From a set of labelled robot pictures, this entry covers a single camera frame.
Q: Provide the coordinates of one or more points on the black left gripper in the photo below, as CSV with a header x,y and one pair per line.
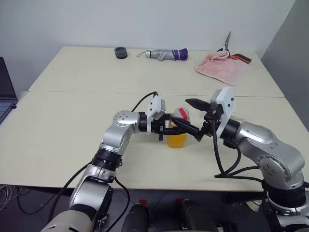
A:
x,y
159,128

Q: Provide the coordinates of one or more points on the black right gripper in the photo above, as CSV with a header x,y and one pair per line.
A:
x,y
208,120

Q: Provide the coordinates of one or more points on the clear bottle of orange drink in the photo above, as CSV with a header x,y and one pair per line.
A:
x,y
177,141

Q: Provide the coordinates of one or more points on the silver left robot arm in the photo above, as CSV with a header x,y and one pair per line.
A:
x,y
120,135

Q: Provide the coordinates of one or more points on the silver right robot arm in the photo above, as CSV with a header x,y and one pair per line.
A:
x,y
265,145

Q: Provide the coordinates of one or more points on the pink towel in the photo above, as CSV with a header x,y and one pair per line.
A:
x,y
222,68

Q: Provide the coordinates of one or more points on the folded silver purple umbrella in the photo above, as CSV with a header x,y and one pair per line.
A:
x,y
166,54

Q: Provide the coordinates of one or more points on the black orange utility knife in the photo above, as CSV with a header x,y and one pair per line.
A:
x,y
242,58

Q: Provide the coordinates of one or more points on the grey metal scissors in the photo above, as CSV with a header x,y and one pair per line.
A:
x,y
228,41

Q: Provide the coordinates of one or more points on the black round lid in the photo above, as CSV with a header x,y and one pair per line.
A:
x,y
120,52

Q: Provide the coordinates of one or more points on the dark rounded shape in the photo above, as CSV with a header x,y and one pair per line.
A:
x,y
195,215
135,217

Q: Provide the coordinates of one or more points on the open dark laptop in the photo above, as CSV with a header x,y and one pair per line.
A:
x,y
6,84

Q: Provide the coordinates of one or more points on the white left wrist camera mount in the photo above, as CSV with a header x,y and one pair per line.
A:
x,y
154,107

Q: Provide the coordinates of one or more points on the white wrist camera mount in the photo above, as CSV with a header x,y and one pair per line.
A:
x,y
225,104
154,107

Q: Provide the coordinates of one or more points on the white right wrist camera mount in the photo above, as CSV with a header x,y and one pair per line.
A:
x,y
225,104

